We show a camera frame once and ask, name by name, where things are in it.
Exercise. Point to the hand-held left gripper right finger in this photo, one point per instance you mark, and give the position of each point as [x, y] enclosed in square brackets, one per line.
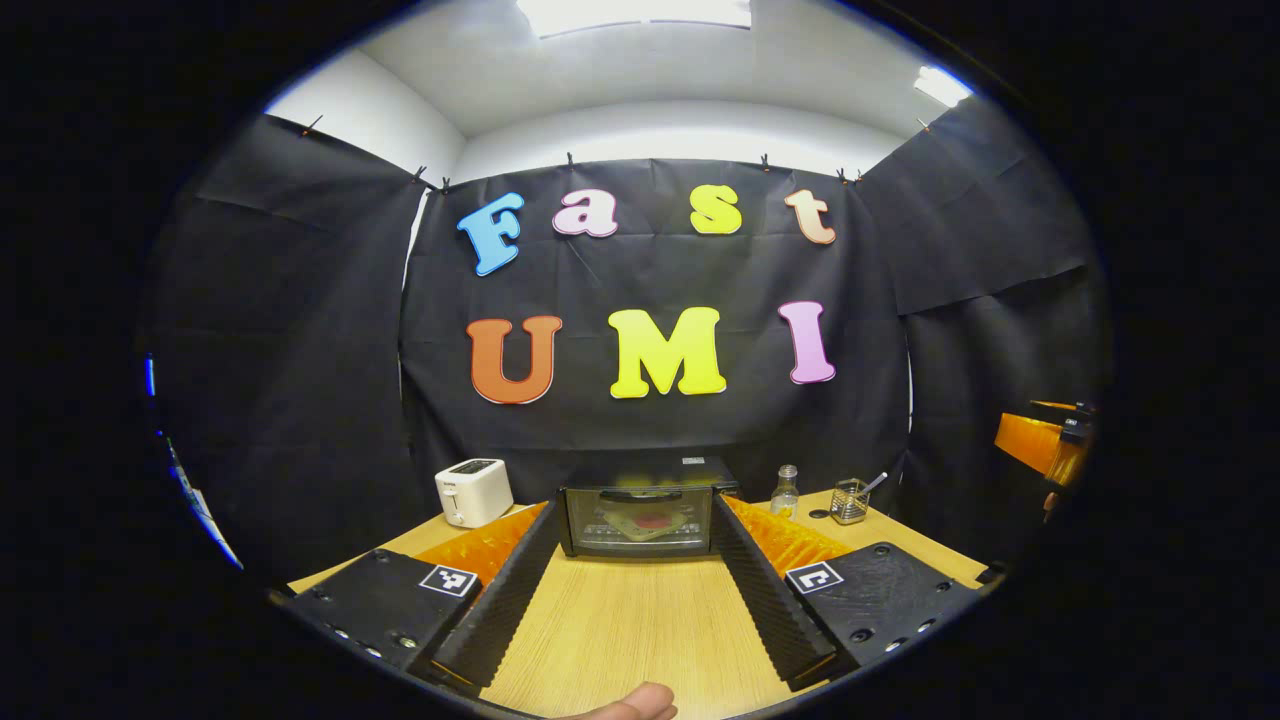
[770, 600]

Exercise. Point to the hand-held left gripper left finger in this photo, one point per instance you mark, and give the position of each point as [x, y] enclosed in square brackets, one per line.
[500, 610]

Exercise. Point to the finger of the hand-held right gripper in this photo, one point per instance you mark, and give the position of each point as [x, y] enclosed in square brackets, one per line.
[1025, 440]

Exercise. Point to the pink round food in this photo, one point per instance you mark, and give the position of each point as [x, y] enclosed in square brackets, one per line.
[652, 521]

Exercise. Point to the white square plate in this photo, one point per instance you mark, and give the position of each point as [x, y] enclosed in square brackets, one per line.
[615, 525]

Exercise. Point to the black electric oven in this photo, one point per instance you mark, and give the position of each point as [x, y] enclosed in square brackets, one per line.
[650, 470]

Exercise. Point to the clear bottle yellow label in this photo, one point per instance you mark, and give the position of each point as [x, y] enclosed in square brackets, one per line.
[785, 498]

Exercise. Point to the white toaster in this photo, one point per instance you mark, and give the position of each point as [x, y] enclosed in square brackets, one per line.
[472, 492]

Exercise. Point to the black backdrop cloth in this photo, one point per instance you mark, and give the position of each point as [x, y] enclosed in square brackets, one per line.
[300, 350]

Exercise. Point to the small ceiling light panel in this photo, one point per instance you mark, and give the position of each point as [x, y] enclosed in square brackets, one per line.
[942, 87]

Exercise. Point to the large ceiling light panel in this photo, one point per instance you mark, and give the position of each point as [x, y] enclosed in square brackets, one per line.
[635, 15]

